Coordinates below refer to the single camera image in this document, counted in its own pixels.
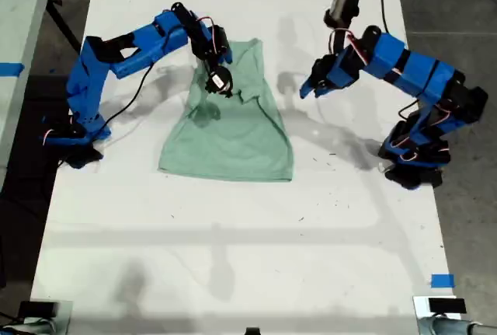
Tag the short black camera stalk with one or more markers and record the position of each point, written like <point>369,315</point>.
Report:
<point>338,41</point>
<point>214,65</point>

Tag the blue tape strip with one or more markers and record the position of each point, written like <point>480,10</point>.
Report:
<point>9,68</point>
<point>442,280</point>

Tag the pale green T-shirt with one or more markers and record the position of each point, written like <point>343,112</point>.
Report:
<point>233,144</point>

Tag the black camera box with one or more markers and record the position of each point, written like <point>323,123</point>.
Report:
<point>219,82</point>
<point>343,1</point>

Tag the black stand leg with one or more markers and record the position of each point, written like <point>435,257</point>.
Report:
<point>64,26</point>

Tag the grey base plate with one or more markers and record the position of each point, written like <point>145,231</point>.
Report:
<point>64,317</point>

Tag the pale side table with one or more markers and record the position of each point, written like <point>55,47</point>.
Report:
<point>19,1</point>

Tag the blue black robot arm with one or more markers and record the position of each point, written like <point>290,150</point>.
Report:
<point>147,45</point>
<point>411,67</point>

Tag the small black box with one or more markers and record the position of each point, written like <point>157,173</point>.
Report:
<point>446,304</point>
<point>37,308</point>

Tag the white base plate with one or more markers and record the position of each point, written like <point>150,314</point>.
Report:
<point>419,306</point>

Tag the small black object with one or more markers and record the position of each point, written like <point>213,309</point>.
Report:
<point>252,331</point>

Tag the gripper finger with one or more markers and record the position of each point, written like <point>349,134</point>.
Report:
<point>325,90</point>
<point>308,86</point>
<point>228,54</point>

